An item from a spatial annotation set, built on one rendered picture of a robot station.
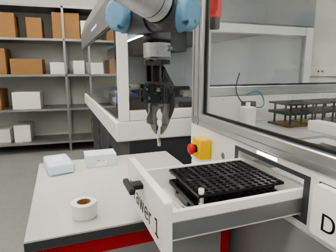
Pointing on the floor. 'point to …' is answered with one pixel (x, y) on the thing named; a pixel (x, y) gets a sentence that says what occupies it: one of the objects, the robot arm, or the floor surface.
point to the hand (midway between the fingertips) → (159, 129)
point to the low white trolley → (92, 246)
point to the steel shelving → (71, 138)
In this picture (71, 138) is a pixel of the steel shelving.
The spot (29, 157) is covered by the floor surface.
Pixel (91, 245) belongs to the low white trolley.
